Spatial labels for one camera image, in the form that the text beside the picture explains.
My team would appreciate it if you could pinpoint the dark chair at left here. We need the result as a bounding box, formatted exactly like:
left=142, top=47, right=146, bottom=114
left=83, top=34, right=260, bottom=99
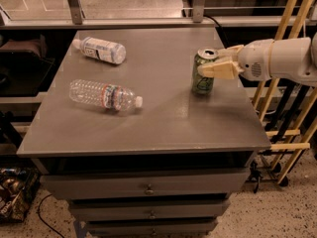
left=0, top=36, right=55, bottom=97

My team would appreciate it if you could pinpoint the bin of snack packages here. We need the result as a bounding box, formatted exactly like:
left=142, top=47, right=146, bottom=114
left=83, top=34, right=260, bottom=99
left=0, top=168, right=40, bottom=223

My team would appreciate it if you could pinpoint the grey drawer cabinet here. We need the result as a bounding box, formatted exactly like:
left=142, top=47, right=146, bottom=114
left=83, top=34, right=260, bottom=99
left=16, top=27, right=272, bottom=238

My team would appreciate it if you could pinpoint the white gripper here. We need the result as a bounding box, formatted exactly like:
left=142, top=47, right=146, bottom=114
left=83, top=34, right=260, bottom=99
left=197, top=39, right=273, bottom=81

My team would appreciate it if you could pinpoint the bottom grey drawer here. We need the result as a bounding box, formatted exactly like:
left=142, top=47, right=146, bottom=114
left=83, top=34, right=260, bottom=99
left=86, top=219, right=217, bottom=236

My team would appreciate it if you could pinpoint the clear plastic water bottle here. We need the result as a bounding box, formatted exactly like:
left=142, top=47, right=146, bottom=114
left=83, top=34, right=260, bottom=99
left=69, top=79, right=143, bottom=111

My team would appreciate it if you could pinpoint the black floor cable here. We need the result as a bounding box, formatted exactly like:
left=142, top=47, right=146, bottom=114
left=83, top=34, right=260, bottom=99
left=36, top=192, right=65, bottom=238

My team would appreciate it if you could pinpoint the metal window railing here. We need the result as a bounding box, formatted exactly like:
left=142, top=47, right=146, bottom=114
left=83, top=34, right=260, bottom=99
left=0, top=0, right=287, bottom=29

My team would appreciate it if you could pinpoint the wooden folding rack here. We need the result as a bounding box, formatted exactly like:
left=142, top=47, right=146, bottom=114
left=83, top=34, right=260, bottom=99
left=265, top=0, right=317, bottom=186

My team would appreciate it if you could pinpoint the blue label plastic bottle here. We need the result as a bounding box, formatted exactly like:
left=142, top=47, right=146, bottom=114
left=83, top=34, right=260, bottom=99
left=72, top=37, right=127, bottom=64

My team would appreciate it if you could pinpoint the middle grey drawer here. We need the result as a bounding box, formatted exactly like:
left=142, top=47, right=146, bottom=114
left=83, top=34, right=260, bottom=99
left=70, top=200, right=230, bottom=221

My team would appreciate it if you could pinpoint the grey drawer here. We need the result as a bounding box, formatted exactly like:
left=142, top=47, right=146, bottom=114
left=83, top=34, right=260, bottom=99
left=86, top=219, right=217, bottom=236
left=41, top=168, right=249, bottom=199
left=70, top=200, right=230, bottom=221

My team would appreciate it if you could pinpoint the black cable behind table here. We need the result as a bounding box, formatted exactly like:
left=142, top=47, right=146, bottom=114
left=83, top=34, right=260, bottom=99
left=203, top=15, right=232, bottom=48

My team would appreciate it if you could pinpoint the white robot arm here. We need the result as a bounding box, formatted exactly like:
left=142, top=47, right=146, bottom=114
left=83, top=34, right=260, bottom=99
left=198, top=37, right=317, bottom=87

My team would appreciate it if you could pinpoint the green soda can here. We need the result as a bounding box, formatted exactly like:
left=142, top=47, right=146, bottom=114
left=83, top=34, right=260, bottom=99
left=191, top=47, right=218, bottom=95

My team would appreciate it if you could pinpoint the top grey drawer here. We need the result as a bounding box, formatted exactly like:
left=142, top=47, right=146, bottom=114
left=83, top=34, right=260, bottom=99
left=41, top=168, right=249, bottom=199

